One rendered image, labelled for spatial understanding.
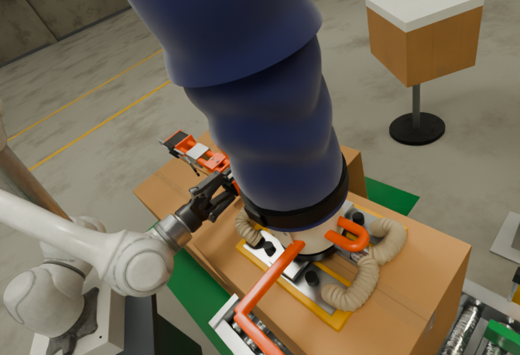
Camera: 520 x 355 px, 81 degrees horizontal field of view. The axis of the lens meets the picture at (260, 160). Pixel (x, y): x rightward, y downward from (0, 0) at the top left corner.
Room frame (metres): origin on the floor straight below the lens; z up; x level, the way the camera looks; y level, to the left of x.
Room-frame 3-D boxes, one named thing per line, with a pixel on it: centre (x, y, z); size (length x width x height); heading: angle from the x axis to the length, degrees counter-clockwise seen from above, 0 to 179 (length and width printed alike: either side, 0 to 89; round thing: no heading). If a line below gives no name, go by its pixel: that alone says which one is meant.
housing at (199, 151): (0.87, 0.18, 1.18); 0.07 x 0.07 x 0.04; 29
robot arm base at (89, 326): (0.69, 0.86, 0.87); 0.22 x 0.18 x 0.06; 7
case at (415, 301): (0.46, -0.03, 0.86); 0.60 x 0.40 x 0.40; 29
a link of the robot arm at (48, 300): (0.72, 0.85, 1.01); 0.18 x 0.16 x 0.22; 156
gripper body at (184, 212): (0.61, 0.22, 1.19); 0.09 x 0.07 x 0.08; 119
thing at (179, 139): (0.99, 0.24, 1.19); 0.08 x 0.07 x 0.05; 29
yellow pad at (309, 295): (0.41, 0.04, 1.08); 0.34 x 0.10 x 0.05; 29
